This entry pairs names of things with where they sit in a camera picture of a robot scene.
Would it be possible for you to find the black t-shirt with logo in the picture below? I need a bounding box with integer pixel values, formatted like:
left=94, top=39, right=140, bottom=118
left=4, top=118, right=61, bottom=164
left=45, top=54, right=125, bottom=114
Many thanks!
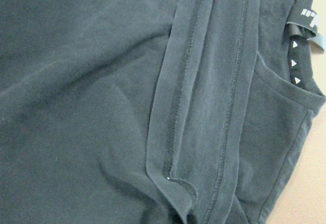
left=1, top=0, right=325, bottom=223

